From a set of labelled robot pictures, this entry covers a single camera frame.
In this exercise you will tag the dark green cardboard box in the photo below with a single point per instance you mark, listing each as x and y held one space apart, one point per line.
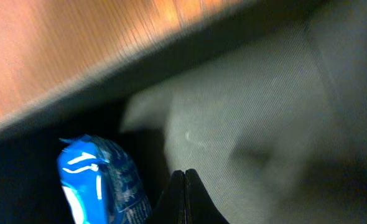
266 100

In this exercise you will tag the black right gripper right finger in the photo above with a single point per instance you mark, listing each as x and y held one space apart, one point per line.
199 207

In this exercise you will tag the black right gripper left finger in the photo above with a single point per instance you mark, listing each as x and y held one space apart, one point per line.
170 208

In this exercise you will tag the blue Oreo cookie pack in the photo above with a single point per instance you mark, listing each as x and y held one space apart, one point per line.
101 182

